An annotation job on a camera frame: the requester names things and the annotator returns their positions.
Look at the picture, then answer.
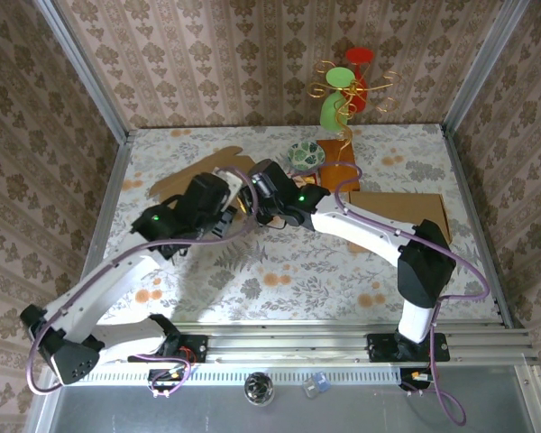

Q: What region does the brown cardboard mailer box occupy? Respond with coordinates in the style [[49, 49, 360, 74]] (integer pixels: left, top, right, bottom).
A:
[[347, 191, 453, 253], [148, 144, 258, 213]]

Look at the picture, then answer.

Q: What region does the small clear blue box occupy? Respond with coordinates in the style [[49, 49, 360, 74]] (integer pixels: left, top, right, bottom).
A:
[[300, 371, 330, 400]]

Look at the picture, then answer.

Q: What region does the green leaf pattern bowl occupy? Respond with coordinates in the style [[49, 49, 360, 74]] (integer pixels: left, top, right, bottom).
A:
[[287, 140, 326, 172]]

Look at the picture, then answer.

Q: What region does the green vase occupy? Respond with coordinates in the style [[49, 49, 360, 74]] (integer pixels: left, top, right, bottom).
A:
[[319, 66, 353, 131]]

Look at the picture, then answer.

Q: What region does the floral tablecloth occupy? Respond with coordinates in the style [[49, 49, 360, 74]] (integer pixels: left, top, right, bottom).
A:
[[87, 124, 501, 324]]

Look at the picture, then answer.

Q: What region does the shiny metal cup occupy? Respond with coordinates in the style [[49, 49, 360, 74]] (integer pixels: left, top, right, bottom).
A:
[[243, 372, 276, 408]]

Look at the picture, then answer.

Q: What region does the red vase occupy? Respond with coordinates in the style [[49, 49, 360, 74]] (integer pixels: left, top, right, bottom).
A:
[[344, 47, 375, 113]]

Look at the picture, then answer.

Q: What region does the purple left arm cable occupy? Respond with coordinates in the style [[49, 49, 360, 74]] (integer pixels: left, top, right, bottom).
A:
[[28, 166, 259, 401]]

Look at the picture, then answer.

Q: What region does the gold wire stand wooden base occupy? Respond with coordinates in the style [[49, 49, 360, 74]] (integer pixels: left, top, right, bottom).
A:
[[307, 60, 403, 193]]

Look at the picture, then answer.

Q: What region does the aluminium table side rail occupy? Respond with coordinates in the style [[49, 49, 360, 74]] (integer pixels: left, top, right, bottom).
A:
[[440, 124, 527, 329], [66, 133, 134, 333]]

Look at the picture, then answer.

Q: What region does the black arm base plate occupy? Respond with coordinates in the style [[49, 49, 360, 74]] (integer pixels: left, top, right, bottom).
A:
[[366, 332, 451, 364], [161, 333, 208, 364]]

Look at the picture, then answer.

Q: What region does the aluminium mounting rail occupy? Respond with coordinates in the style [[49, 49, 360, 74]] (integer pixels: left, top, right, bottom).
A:
[[44, 322, 540, 364]]

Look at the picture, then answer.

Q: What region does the white slotted cable duct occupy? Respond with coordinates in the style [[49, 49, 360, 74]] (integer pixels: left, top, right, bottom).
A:
[[60, 363, 400, 385]]

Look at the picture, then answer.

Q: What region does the black connector bracket with wires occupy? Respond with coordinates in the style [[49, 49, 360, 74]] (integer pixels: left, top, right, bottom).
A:
[[399, 367, 436, 398], [147, 367, 196, 401]]

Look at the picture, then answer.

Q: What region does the aluminium frame post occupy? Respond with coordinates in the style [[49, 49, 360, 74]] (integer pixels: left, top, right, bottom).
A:
[[442, 0, 533, 134], [32, 0, 131, 144]]

